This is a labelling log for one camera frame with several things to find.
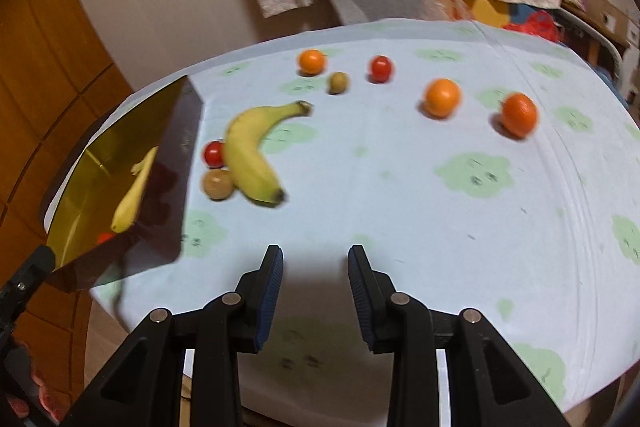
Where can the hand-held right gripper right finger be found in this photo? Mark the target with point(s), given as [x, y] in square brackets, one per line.
[361, 302]

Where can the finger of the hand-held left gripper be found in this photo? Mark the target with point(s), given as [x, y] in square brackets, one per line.
[25, 282]

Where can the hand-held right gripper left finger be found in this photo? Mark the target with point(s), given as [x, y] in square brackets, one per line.
[269, 302]

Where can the brown kiwi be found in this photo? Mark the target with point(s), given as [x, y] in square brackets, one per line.
[339, 83]
[218, 184]

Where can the gold metal tin box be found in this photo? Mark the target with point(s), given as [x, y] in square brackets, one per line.
[90, 167]

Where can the yellow banana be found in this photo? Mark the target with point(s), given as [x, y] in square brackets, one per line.
[250, 157]

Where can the red tomato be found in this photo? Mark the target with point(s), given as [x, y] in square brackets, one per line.
[214, 154]
[381, 69]

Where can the person's left hand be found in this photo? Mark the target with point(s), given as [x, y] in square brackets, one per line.
[45, 399]

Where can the green printed tablecloth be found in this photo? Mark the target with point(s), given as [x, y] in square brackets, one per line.
[400, 187]

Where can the wooden panelled closet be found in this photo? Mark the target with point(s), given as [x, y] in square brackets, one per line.
[40, 57]

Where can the small orange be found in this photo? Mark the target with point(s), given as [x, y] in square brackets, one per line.
[312, 62]

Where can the clear plastic bag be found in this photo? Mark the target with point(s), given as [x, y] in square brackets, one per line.
[445, 2]

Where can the red plastic bag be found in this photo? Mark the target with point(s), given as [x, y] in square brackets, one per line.
[535, 26]

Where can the cardboard box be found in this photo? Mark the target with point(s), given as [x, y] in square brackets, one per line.
[600, 14]

